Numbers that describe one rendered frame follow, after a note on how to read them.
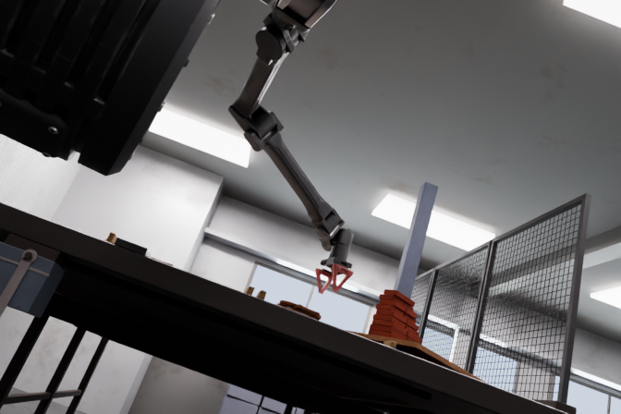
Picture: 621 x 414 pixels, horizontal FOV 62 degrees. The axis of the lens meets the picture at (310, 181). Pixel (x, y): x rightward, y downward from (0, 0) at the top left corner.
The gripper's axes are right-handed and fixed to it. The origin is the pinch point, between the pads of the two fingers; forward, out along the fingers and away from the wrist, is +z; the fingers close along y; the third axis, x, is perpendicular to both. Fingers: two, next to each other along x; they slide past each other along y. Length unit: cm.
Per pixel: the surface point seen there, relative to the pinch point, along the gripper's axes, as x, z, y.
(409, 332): -62, -8, 44
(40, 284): 74, 28, -14
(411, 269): -117, -69, 136
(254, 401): -150, 37, 420
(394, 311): -51, -13, 41
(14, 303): 77, 34, -13
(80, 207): 100, -103, 521
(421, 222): -116, -103, 136
